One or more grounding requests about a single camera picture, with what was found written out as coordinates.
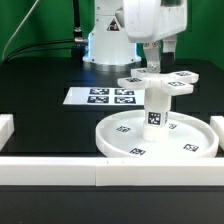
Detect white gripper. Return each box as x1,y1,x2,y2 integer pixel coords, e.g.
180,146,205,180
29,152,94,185
123,0,187,73

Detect white cross-shaped table base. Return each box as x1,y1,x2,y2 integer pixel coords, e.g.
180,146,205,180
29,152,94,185
118,68,199,96

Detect white round table top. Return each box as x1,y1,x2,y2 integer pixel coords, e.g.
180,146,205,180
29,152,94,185
95,110,219,160

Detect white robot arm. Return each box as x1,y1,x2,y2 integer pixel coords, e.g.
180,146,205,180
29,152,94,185
83,0,187,72

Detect white marker sheet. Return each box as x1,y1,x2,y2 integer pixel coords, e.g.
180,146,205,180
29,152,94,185
63,87,144,106

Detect white left fence block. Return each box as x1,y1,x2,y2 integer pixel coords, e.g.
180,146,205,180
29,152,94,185
0,114,14,151

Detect white front fence bar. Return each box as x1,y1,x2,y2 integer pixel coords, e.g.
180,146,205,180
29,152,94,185
0,157,224,186

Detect black vertical cable connector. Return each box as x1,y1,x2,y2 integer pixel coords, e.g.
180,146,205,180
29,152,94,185
72,0,88,46

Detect black cable bundle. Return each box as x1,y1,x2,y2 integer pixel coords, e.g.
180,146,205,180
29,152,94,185
0,39,88,64

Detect grey thin cable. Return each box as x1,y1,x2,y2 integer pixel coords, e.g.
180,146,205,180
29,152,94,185
1,0,41,61

